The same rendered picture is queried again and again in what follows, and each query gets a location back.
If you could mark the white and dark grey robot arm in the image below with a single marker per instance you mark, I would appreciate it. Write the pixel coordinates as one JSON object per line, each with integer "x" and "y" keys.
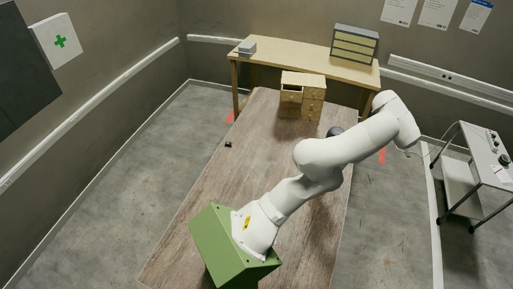
{"x": 256, "y": 225}

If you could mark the light wooden chest of drawers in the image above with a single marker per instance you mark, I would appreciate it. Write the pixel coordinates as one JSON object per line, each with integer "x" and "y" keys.
{"x": 305, "y": 80}

